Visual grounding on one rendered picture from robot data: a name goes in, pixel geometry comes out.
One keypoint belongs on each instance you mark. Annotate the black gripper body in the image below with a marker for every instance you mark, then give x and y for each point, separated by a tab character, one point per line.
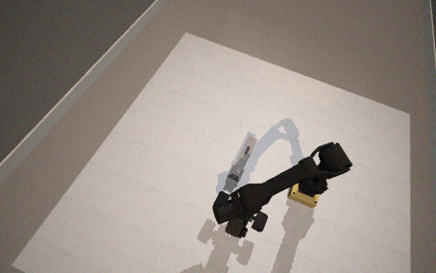
259	220

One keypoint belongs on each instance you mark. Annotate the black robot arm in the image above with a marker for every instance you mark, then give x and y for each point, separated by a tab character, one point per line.
312	179

